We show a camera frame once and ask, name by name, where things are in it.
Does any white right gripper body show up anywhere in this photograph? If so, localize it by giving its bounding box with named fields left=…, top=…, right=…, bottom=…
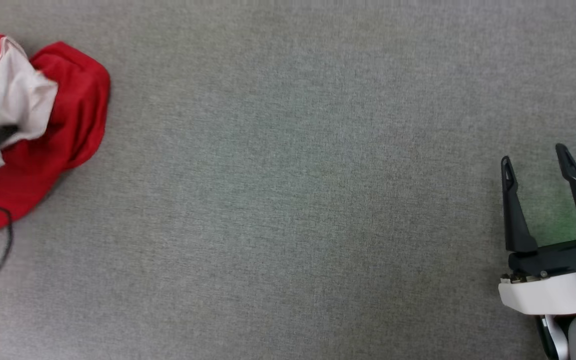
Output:
left=498, top=240, right=576, bottom=316

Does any red and white basketball jersey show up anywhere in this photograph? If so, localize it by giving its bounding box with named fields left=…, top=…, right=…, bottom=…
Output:
left=0, top=33, right=111, bottom=237

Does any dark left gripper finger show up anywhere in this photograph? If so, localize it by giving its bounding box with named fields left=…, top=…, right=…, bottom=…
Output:
left=0, top=125, right=19, bottom=147

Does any grey fabric sofa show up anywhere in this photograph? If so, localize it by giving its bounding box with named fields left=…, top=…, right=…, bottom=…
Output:
left=0, top=0, right=576, bottom=360

